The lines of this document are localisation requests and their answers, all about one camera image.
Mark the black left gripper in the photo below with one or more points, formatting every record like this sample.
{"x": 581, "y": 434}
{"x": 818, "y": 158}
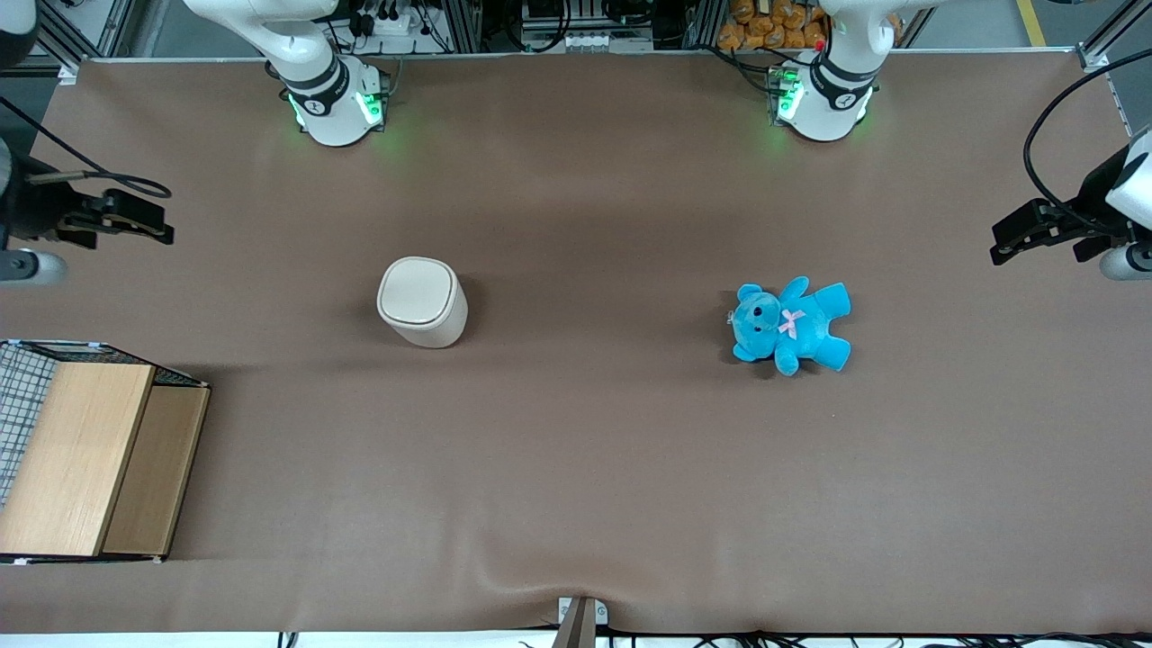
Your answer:
{"x": 1093, "y": 198}

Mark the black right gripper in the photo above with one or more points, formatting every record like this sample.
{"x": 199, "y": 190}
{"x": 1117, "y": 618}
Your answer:
{"x": 27, "y": 200}

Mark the beige lidded trash can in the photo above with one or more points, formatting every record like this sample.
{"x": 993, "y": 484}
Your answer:
{"x": 423, "y": 306}

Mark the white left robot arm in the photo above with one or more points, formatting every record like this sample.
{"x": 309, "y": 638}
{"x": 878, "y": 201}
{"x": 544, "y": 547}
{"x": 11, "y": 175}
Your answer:
{"x": 832, "y": 99}

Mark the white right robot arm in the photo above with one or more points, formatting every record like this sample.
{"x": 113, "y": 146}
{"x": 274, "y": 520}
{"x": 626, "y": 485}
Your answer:
{"x": 333, "y": 108}

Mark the light wooden shelf board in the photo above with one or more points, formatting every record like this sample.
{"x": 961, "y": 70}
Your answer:
{"x": 76, "y": 450}

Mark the blue teddy bear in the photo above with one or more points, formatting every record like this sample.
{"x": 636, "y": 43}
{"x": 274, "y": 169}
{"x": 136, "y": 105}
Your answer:
{"x": 792, "y": 328}

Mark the dark wooden shelf board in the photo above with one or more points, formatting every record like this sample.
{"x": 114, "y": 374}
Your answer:
{"x": 153, "y": 477}

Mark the white power strip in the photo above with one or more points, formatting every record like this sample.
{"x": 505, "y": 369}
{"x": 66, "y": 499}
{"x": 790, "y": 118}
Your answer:
{"x": 389, "y": 22}

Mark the orange snack bags pile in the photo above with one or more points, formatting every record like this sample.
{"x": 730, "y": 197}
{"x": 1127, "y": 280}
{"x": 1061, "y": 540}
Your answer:
{"x": 774, "y": 22}

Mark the white connector block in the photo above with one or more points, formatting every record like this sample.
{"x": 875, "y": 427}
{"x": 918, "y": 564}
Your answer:
{"x": 603, "y": 42}

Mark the brown table cloth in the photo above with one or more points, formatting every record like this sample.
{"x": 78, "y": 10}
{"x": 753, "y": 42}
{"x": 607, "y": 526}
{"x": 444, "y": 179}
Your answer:
{"x": 576, "y": 468}

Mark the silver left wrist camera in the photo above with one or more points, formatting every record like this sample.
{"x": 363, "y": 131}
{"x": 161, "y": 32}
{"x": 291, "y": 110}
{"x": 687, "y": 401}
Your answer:
{"x": 1125, "y": 263}

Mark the brown camera mount post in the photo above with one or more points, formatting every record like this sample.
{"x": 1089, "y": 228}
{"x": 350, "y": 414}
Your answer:
{"x": 578, "y": 625}

